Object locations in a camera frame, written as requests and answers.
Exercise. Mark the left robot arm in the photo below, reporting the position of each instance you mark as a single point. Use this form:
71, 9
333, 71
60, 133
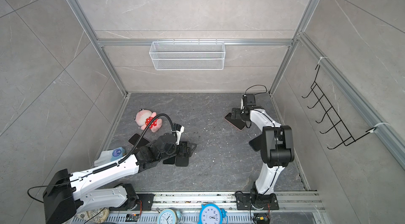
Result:
70, 193

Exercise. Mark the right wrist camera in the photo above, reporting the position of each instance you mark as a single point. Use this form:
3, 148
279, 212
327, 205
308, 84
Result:
248, 101

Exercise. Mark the black phone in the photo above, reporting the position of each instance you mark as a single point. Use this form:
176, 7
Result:
170, 161

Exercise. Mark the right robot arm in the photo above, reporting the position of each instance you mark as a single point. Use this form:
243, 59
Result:
276, 147

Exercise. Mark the pink plush toy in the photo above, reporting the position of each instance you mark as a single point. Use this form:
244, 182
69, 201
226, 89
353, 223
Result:
143, 119

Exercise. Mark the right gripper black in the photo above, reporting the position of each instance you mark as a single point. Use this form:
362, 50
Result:
239, 111

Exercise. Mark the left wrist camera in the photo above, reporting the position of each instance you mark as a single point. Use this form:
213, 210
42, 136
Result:
178, 130

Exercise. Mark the white wire basket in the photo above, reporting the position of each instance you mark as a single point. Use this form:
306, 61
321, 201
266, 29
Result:
190, 55

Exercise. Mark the crumpled patterned cloth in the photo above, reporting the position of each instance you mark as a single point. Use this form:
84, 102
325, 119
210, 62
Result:
97, 216

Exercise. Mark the blue wet wipes pack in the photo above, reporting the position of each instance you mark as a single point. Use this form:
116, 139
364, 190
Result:
110, 156

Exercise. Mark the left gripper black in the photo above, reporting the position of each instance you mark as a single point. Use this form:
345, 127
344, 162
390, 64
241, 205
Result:
183, 153

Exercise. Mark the dark phone near left wall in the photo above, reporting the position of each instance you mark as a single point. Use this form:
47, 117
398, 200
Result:
141, 141

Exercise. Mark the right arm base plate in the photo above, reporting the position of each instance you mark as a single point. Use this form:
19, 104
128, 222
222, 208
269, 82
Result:
250, 201

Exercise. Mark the black phone case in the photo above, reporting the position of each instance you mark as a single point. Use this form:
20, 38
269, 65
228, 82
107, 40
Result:
256, 143

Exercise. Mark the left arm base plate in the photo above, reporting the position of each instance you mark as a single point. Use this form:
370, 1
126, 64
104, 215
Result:
143, 202

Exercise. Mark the blue alarm clock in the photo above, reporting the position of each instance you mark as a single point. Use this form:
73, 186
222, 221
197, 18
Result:
212, 214

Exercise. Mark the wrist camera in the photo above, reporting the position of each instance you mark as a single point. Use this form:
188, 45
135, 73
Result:
178, 130
248, 101

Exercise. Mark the black wall hook rack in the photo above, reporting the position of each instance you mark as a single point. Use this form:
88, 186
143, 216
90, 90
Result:
331, 114

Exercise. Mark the phone in red case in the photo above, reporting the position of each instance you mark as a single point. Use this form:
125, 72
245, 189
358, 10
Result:
239, 124

